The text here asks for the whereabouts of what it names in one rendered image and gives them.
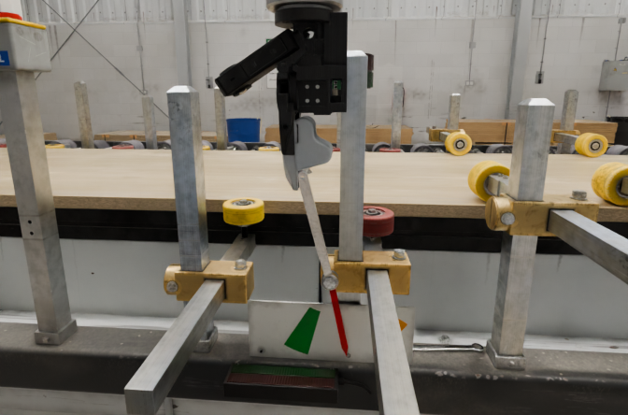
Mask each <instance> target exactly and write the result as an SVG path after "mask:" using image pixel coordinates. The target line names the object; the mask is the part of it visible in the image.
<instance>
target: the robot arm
mask: <svg viewBox="0 0 628 415"><path fill-rule="evenodd" d="M342 7H343V0H266V8H267V9H268V10H269V11H271V12H272V13H275V25H276V26H277V27H280V28H285V29H286V30H284V31H283V32H282V33H280V34H279V35H277V36H275V37H274V38H273V39H271V40H270V41H268V42H267V43H265V44H264V45H263V46H261V47H260V48H259V49H257V50H256V51H255V52H253V53H252V54H250V55H249V56H247V57H246V58H245V59H243V60H242V61H240V62H239V63H237V64H232V65H231V66H229V67H227V68H226V69H225V70H223V71H222V72H221V73H220V75H219V76H218V77H217V78H216V79H215V83H216V85H217V86H218V88H219V89H220V91H221V93H222V94H223V96H224V97H226V96H233V97H237V96H239V95H241V94H243V93H245V92H246V91H247V90H248V89H250V88H251V87H252V86H251V84H253V83H254V82H256V81H257V80H259V79H261V78H262V77H264V76H265V75H266V74H268V73H269V72H271V71H272V70H274V69H275V68H276V69H277V71H278V73H277V105H278V121H279V135H280V145H281V153H282V160H283V166H284V171H285V177H286V179H287V180H288V181H289V183H290V185H291V187H292V188H293V190H294V191H298V188H299V184H298V171H300V170H302V169H306V168H310V167H313V166H317V165H323V164H326V163H328V162H329V161H330V160H331V158H332V153H333V145H332V143H331V142H329V141H327V140H325V139H323V138H321V137H319V136H318V135H317V132H316V123H315V121H314V119H313V118H311V117H310V116H303V117H301V113H314V115H331V114H332V113H335V112H347V54H348V12H338V11H340V10H341V9H342ZM290 29H293V31H292V30H290ZM308 32H313V33H314V35H313V37H312V38H309V36H310V33H308Z"/></svg>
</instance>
